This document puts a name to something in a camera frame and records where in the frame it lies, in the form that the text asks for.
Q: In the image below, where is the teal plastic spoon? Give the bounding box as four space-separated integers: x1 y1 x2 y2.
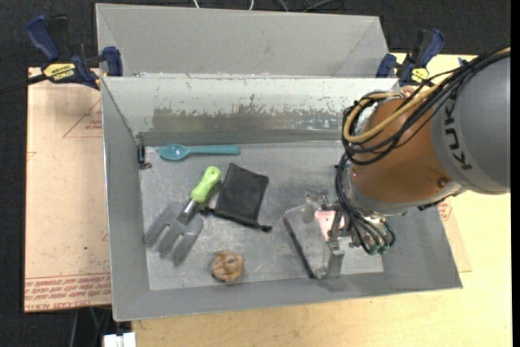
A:
158 143 242 163

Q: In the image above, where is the clear plastic sheet, black edge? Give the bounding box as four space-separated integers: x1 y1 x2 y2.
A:
282 198 346 280

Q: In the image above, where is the black cloth pouch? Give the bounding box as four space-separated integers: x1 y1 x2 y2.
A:
201 163 273 233

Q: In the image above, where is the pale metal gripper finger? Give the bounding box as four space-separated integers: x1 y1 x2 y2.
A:
301 193 317 223
323 241 345 280

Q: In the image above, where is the green-handled grey garden fork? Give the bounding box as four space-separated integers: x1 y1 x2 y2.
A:
142 165 223 267

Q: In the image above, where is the grey metal bin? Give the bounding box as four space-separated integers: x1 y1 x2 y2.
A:
95 2 464 322

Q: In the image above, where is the brown cardboard board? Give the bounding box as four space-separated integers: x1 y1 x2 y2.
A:
23 67 473 314

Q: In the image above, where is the orange toy pretzel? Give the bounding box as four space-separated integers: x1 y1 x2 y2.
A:
210 250 245 284

